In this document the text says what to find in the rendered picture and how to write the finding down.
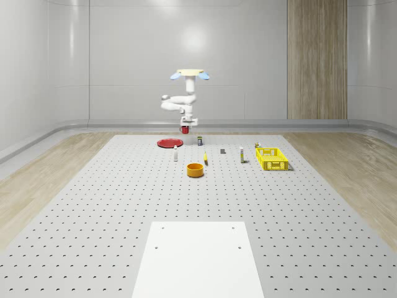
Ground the yellow basket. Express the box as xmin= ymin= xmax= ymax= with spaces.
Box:
xmin=255 ymin=147 xmax=290 ymax=171

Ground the red plate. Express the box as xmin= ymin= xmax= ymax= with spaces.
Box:
xmin=156 ymin=138 xmax=185 ymax=149

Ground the yellow bowl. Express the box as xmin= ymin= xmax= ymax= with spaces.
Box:
xmin=186 ymin=163 xmax=205 ymax=178

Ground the white board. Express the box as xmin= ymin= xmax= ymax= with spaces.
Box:
xmin=131 ymin=221 xmax=265 ymax=298

